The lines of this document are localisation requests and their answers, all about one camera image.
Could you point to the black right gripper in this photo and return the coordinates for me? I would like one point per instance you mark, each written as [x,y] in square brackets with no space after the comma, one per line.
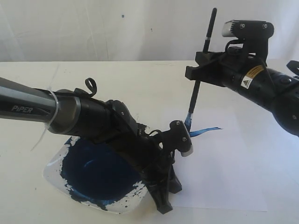
[248,76]

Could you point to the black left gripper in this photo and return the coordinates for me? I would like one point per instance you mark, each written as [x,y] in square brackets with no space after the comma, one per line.
[147,153]

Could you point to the black paintbrush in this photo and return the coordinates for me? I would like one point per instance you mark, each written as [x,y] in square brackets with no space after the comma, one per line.
[196,71]

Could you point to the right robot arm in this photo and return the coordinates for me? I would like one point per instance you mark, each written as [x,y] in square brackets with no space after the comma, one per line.
[282,100]

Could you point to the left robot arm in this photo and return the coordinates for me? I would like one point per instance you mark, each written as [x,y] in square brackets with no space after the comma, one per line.
[20,102]

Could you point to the white square paint plate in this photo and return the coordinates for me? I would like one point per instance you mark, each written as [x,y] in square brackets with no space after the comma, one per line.
[95,176]

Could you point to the white paper sheet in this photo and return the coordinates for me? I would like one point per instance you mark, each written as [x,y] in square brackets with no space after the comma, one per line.
[219,174]

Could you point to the white zip tie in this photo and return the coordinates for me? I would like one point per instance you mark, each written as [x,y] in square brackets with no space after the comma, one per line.
[47,125]

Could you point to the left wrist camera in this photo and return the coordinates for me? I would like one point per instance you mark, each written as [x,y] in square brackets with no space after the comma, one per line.
[177,138]

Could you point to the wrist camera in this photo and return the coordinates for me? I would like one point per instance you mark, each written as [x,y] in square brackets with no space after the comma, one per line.
[253,35]
[177,138]

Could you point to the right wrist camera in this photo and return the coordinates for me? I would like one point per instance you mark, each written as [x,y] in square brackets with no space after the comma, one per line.
[253,35]

